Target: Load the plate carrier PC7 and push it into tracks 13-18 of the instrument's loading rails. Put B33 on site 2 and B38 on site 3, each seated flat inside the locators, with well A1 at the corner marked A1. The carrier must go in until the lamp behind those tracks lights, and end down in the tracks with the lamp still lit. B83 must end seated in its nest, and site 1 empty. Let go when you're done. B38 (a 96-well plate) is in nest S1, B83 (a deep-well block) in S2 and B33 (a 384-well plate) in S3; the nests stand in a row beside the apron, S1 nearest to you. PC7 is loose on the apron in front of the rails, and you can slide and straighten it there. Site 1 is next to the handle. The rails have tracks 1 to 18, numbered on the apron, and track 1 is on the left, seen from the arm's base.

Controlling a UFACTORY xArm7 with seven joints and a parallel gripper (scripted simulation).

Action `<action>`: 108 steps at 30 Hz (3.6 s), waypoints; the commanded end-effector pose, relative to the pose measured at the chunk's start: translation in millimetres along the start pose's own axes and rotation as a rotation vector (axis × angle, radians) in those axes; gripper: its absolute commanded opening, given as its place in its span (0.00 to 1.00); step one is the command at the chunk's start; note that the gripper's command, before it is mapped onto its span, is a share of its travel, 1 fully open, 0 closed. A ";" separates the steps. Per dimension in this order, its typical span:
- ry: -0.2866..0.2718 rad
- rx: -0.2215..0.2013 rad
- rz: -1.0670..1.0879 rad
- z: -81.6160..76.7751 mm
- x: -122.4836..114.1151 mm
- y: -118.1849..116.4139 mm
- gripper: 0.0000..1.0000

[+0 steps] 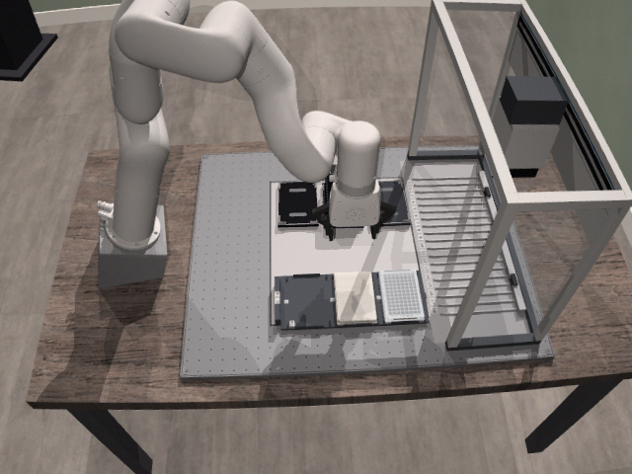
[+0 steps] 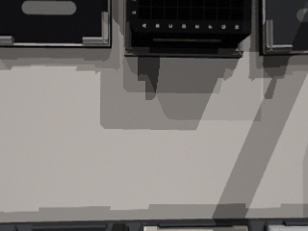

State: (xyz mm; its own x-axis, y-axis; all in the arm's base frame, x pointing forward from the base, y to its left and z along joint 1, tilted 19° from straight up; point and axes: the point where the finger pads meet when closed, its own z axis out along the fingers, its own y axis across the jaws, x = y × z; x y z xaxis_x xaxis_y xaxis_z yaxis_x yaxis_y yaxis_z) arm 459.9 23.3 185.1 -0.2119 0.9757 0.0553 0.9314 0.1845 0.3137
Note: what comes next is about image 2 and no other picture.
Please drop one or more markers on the clear well plate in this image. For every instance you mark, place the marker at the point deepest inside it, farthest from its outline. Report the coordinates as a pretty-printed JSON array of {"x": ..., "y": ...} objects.
[{"x": 287, "y": 228}]

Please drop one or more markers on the black well plate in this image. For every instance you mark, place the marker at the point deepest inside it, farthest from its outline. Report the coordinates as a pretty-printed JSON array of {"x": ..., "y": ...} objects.
[{"x": 185, "y": 23}]

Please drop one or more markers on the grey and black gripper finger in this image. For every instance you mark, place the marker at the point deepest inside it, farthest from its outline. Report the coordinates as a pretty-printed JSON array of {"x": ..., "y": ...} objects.
[{"x": 120, "y": 227}]

